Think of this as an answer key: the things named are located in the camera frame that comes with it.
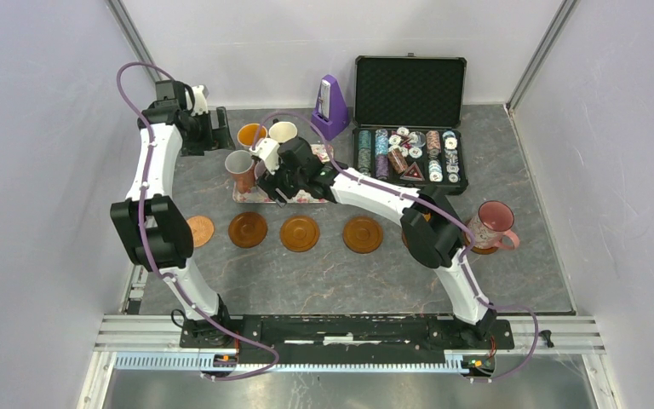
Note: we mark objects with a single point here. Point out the teal poker chip stack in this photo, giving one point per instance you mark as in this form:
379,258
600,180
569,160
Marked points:
364,152

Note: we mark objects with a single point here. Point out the wooden coaster five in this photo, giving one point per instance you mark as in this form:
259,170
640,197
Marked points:
486,238

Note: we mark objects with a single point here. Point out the black poker chip case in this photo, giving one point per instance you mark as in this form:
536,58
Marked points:
413,103

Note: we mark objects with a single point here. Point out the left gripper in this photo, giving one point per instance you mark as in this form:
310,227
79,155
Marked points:
215,139

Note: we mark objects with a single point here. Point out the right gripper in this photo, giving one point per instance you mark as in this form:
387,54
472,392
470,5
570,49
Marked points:
271,182

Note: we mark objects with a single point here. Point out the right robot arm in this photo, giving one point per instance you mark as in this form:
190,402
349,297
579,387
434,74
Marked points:
431,228

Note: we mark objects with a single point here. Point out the black mug white inside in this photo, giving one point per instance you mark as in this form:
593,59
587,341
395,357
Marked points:
282,131

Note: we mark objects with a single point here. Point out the all in triangle marker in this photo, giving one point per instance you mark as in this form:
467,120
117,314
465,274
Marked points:
413,173

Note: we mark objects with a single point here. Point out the white mug orange inside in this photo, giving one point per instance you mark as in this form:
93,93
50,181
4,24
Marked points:
250,135

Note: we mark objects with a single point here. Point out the floral tray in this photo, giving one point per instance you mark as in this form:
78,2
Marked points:
257,196

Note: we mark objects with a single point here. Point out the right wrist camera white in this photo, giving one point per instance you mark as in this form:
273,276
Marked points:
266,150

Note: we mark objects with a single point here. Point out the wooden coaster three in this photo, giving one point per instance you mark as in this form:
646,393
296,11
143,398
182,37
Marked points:
299,233

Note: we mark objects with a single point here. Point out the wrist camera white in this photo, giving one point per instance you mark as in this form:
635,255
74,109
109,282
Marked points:
200,104
266,150

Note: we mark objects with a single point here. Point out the orange poker chip stack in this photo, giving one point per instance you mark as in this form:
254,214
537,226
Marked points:
397,161

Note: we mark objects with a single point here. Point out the wooden coaster four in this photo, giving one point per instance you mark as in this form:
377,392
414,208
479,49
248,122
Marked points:
362,234

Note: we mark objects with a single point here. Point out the purple poker chip stack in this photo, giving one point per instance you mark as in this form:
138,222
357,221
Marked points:
382,167

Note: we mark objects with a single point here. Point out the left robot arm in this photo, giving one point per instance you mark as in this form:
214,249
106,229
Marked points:
154,233

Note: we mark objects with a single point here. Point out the salmon mug white inside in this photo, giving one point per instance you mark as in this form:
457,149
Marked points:
240,165

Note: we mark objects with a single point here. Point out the wooden coaster one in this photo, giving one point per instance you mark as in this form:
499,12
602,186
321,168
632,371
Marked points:
247,229

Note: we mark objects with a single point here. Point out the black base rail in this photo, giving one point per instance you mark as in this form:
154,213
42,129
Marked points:
362,339

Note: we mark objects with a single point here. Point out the lilac mug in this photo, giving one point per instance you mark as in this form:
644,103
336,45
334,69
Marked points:
259,170

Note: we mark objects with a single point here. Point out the woven rattan coaster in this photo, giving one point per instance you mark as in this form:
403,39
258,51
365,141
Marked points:
202,229

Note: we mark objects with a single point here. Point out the purple metronome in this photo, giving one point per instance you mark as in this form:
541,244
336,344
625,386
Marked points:
331,113

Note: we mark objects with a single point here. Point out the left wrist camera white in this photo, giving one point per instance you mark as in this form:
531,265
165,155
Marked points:
200,104

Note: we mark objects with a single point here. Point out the pink mug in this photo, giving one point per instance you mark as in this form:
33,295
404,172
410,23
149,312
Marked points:
499,217

